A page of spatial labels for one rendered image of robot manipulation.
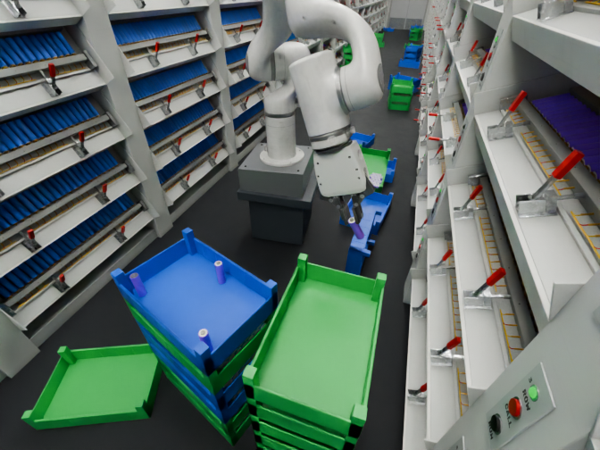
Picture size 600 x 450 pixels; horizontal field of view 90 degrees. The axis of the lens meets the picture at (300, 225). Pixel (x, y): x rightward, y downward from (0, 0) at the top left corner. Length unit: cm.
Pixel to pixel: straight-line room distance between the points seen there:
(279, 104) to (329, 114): 64
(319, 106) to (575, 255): 41
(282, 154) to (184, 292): 72
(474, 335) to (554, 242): 20
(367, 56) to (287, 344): 54
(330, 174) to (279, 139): 65
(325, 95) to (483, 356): 48
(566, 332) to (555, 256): 11
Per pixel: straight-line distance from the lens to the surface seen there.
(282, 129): 123
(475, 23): 155
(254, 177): 126
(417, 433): 91
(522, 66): 88
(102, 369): 123
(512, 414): 40
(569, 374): 34
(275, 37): 108
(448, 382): 75
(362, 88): 56
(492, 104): 88
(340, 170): 61
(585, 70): 48
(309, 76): 57
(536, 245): 45
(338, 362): 64
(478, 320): 60
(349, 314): 70
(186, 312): 73
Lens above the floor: 97
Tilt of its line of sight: 39 degrees down
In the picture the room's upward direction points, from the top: 2 degrees clockwise
